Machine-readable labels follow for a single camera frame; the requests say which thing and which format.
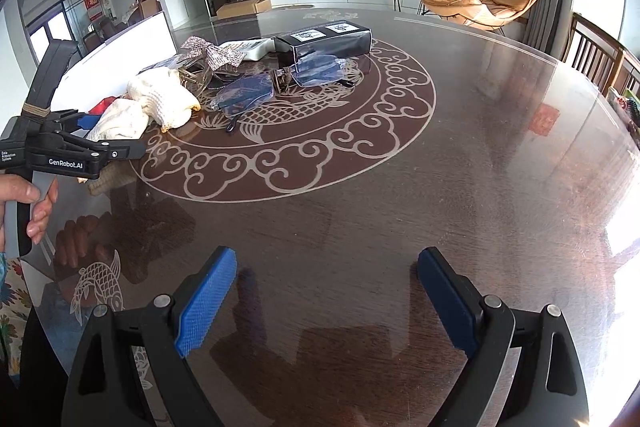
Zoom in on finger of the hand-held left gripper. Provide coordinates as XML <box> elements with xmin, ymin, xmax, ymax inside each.
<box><xmin>64</xmin><ymin>133</ymin><xmax>147</xmax><ymax>168</ymax></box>
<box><xmin>50</xmin><ymin>108</ymin><xmax>103</xmax><ymax>142</ymax></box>

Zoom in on black printed cardboard box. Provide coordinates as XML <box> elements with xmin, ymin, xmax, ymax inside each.
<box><xmin>272</xmin><ymin>21</ymin><xmax>373</xmax><ymax>66</ymax></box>

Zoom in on cream knitted cloth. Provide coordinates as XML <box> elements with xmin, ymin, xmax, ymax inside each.
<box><xmin>92</xmin><ymin>98</ymin><xmax>151</xmax><ymax>141</ymax></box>
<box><xmin>126</xmin><ymin>68</ymin><xmax>202</xmax><ymax>131</ymax></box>

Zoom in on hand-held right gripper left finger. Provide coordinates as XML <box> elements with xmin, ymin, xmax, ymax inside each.
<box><xmin>62</xmin><ymin>246</ymin><xmax>238</xmax><ymax>427</ymax></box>

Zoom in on brown cardboard box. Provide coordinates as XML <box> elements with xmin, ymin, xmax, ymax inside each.
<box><xmin>216</xmin><ymin>0</ymin><xmax>272</xmax><ymax>19</ymax></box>

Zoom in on rhinestone bow hair clip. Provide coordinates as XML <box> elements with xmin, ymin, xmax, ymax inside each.
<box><xmin>180</xmin><ymin>36</ymin><xmax>242</xmax><ymax>68</ymax></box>

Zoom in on dark wooden slatted chair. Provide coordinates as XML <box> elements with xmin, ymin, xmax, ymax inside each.
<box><xmin>562</xmin><ymin>13</ymin><xmax>640</xmax><ymax>98</ymax></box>

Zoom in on white storage container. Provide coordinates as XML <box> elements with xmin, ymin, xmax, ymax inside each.
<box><xmin>50</xmin><ymin>11</ymin><xmax>179</xmax><ymax>114</ymax></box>

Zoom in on clear brown hair claw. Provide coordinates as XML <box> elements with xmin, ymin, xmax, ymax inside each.
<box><xmin>177</xmin><ymin>64</ymin><xmax>222</xmax><ymax>98</ymax></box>

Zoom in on white printed packet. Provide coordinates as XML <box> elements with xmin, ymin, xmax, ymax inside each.
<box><xmin>220</xmin><ymin>38</ymin><xmax>281</xmax><ymax>62</ymax></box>

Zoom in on person's left hand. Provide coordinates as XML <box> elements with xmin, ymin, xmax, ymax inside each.
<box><xmin>0</xmin><ymin>173</ymin><xmax>60</xmax><ymax>253</ymax></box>

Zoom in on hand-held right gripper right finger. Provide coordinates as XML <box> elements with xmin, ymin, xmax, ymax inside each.
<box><xmin>417</xmin><ymin>246</ymin><xmax>591</xmax><ymax>427</ymax></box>

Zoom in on rimless blue-lens glasses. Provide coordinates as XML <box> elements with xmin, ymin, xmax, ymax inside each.
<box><xmin>214</xmin><ymin>53</ymin><xmax>370</xmax><ymax>134</ymax></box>

